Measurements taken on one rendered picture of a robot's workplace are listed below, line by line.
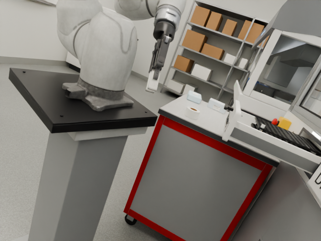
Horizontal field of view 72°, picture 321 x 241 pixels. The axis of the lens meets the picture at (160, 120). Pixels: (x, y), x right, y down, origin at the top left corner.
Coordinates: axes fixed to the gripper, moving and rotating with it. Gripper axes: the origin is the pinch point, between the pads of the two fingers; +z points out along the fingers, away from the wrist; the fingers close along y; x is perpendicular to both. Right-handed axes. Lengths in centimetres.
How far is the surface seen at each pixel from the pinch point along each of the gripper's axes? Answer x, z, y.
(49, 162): -25.9, 34.0, -23.9
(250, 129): 33.9, 8.8, 8.8
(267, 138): 39.3, 10.6, 11.3
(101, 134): -11.8, 21.0, -0.7
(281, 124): 71, -5, -14
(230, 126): 27.7, 9.3, 7.0
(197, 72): 162, -174, -322
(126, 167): 22, 34, -121
